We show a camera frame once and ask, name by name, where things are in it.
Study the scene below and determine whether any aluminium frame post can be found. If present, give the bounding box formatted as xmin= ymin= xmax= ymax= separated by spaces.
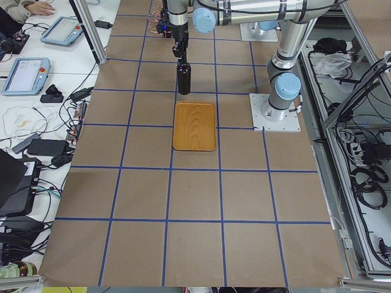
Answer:
xmin=69 ymin=0 xmax=107 ymax=66

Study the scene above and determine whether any copper wire bottle basket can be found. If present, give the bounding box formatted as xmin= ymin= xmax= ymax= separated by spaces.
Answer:
xmin=148 ymin=1 xmax=170 ymax=38

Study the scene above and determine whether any teach pendant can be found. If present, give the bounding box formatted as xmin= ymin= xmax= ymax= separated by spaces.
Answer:
xmin=1 ymin=57 xmax=51 ymax=96
xmin=40 ymin=16 xmax=82 ymax=46

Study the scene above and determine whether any teach pendant far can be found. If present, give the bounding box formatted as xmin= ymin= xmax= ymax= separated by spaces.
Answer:
xmin=40 ymin=16 xmax=82 ymax=46

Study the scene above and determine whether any teach pendant near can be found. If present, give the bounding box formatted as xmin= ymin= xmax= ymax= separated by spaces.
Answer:
xmin=1 ymin=57 xmax=51 ymax=96

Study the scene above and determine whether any person hand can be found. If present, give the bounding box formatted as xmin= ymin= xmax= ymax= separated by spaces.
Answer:
xmin=25 ymin=1 xmax=56 ymax=16

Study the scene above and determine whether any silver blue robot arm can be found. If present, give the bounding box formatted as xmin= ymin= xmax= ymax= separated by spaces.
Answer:
xmin=160 ymin=1 xmax=341 ymax=112
xmin=251 ymin=20 xmax=279 ymax=35

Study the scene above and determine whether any black laptop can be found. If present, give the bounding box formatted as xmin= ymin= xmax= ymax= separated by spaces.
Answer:
xmin=1 ymin=151 xmax=42 ymax=217

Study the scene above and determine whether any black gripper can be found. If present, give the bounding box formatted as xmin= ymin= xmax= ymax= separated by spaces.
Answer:
xmin=170 ymin=23 xmax=189 ymax=58

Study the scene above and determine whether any wooden tray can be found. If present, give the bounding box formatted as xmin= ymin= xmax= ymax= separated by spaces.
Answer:
xmin=172 ymin=101 xmax=216 ymax=151

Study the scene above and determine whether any black power adapter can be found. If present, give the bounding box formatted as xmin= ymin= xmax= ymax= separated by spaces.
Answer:
xmin=94 ymin=20 xmax=113 ymax=29

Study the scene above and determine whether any dark wine bottle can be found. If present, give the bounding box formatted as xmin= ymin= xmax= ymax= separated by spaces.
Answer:
xmin=177 ymin=57 xmax=191 ymax=95

